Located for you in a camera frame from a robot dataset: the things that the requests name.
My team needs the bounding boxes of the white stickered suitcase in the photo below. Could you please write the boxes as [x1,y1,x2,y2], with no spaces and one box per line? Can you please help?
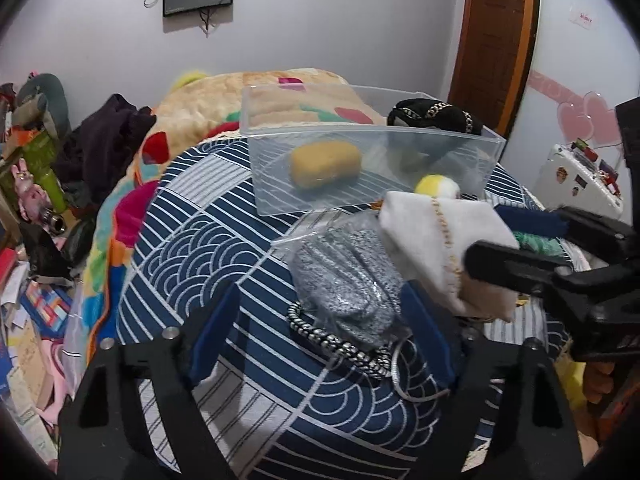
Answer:
[533,139,624,220]

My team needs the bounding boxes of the white fabric pouch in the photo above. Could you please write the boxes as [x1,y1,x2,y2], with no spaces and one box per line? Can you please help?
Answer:
[378,191,520,322]

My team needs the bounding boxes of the brown wooden door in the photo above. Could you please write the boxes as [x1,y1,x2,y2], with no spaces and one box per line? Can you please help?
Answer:
[448,0,540,138]

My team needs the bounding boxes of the black white braided rope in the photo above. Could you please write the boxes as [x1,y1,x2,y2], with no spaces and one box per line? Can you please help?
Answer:
[286,301,396,380]

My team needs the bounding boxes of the hand in orange sleeve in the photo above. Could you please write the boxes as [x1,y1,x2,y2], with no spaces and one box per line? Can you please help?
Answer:
[582,362,615,404]

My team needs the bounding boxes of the green fabric item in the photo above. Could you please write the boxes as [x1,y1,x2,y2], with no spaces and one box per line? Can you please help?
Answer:
[513,231,566,258]

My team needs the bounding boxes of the yellow green plush ball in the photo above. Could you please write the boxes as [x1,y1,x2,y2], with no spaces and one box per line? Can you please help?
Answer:
[414,174,461,200]

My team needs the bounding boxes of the colourful fleece blanket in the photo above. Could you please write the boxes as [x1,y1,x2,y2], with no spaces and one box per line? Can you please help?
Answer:
[79,67,386,356]

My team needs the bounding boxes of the black hat with chain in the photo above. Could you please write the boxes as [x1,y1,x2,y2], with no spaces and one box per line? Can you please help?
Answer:
[386,99,483,136]

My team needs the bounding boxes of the clear plastic storage box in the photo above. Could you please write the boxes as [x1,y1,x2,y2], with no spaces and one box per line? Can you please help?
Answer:
[240,84,506,216]

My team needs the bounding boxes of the navy patterned bed sheet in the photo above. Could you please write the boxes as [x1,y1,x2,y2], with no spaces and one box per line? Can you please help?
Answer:
[115,136,572,480]

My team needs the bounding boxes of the yellow plush pillow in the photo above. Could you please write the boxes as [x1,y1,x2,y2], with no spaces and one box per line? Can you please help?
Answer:
[170,70,208,92]

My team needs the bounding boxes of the green bottle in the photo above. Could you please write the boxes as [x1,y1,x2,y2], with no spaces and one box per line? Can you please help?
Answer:
[36,169,67,214]

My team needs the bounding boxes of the yellow sponge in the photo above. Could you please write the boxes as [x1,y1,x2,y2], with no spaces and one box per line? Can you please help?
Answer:
[290,140,362,190]

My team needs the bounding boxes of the grey plush toy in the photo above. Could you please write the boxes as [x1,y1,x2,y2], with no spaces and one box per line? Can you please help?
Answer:
[12,73,72,140]

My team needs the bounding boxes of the green cardboard box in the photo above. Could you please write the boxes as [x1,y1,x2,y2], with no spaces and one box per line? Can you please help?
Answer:
[1,131,58,188]

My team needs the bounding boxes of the white cable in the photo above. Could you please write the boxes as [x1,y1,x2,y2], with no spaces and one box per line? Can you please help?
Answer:
[389,339,452,403]

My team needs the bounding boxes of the pink rabbit figure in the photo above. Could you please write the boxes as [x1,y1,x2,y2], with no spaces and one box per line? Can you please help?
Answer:
[11,158,50,223]

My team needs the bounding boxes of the dark clothes pile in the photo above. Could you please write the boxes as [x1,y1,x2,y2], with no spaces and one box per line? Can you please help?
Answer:
[51,93,156,209]

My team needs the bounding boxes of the grey knitted pouch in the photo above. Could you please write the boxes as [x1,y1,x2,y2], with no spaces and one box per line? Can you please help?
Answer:
[288,224,409,351]

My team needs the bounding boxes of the white wardrobe sliding door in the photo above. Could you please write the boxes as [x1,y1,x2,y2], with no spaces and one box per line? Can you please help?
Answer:
[501,0,639,188]

